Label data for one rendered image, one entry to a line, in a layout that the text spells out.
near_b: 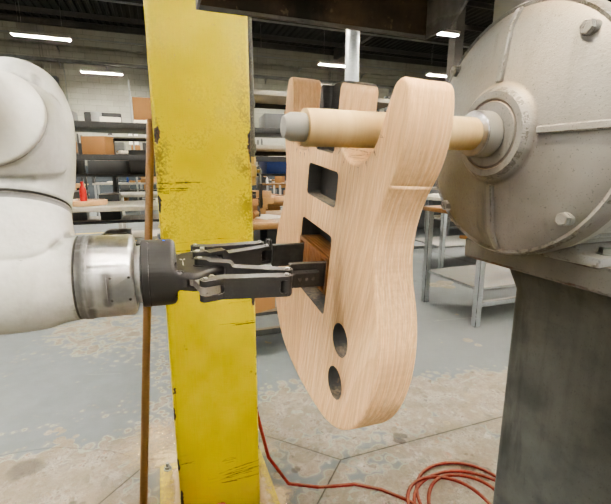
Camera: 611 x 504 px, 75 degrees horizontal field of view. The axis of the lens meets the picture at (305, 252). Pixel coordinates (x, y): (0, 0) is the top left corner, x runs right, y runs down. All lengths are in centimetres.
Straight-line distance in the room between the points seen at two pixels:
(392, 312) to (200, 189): 91
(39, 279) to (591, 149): 50
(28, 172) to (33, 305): 13
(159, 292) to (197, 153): 80
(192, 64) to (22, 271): 90
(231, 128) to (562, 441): 104
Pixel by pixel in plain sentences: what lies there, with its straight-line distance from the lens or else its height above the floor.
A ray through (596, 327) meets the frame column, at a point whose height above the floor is 103.
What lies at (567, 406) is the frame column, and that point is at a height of 91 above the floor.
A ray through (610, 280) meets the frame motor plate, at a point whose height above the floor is 111.
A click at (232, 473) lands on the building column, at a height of 19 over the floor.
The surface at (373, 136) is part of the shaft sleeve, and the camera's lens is 37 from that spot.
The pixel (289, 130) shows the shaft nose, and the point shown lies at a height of 125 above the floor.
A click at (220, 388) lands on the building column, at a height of 51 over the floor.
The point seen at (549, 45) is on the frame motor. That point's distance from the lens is 46.
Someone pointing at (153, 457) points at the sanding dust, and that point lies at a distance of 204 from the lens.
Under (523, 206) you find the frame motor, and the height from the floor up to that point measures 118.
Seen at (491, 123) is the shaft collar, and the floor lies 126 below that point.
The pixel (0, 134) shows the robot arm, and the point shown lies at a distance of 46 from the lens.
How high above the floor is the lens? 121
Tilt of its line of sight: 12 degrees down
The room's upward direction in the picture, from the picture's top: straight up
